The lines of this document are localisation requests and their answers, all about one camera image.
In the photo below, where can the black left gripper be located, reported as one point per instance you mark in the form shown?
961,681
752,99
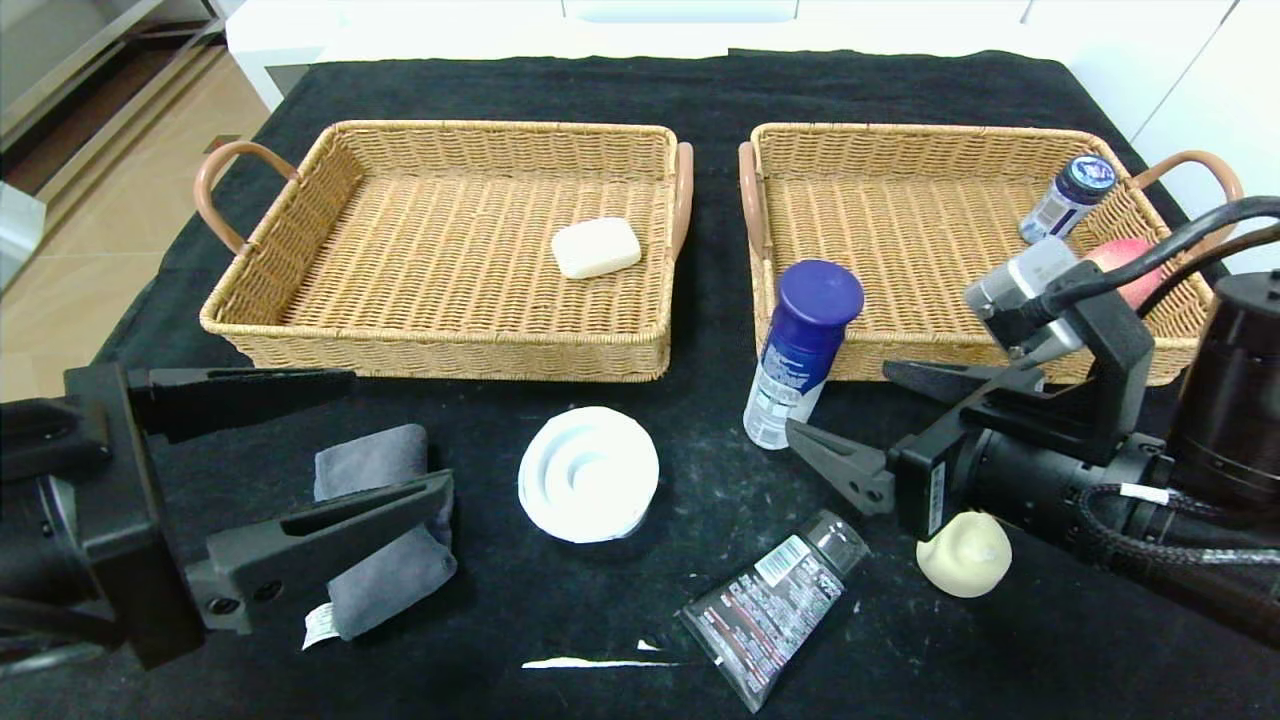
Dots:
128,510

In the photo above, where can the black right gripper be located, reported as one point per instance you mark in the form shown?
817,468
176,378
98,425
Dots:
930,482

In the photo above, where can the blue cap spray can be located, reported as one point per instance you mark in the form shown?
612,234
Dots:
795,370

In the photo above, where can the pale cream bun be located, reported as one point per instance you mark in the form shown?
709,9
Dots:
965,560

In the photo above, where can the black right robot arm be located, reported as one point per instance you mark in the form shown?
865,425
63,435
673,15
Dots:
1235,400

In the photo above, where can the wicker basket holding apple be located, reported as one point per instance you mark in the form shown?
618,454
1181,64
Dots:
900,230

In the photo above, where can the wicker basket holding soap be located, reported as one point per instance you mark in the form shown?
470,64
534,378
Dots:
450,300

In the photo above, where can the grey folded cloth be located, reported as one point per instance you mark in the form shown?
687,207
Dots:
370,465

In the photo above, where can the black squeeze tube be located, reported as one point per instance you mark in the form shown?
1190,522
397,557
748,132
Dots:
770,610

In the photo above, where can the small dark cap bottle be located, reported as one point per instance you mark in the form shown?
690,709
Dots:
1065,200

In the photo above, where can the red apple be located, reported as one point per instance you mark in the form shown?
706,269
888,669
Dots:
1125,250

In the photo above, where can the white tape roll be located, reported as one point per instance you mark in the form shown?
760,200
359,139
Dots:
588,475

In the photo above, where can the white soap bar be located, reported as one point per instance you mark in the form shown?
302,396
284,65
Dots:
597,248

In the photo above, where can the white paper strip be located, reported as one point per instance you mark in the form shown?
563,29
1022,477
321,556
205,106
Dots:
580,662

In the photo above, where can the black table cloth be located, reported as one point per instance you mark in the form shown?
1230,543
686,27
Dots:
700,90

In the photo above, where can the grey metal shelf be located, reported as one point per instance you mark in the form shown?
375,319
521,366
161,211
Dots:
60,50

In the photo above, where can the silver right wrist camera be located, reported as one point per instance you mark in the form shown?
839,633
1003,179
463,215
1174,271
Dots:
1030,275

